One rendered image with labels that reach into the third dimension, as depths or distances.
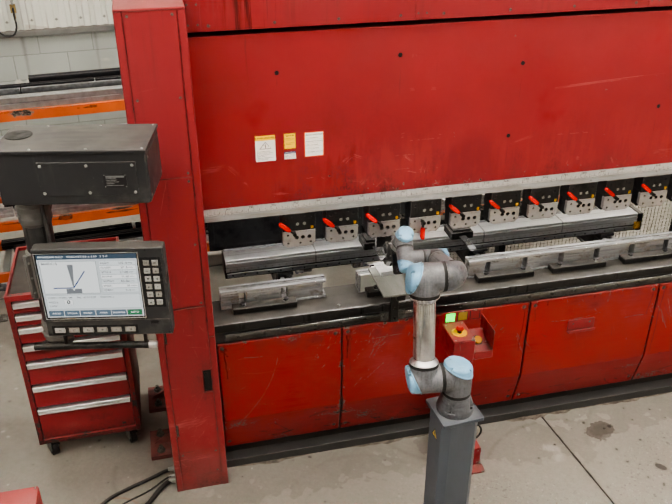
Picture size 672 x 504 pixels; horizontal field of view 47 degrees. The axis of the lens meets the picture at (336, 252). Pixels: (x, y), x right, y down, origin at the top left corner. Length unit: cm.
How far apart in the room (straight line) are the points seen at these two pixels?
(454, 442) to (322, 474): 100
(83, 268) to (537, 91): 208
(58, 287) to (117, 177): 48
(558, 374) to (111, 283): 253
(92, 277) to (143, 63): 79
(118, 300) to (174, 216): 49
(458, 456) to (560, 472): 99
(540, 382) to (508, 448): 40
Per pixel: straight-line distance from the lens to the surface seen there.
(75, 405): 412
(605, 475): 428
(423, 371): 307
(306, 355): 375
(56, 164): 269
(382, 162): 348
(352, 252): 395
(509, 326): 405
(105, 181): 267
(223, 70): 320
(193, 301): 338
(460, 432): 326
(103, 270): 281
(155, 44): 294
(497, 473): 415
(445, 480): 341
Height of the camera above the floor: 287
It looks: 29 degrees down
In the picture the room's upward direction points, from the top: straight up
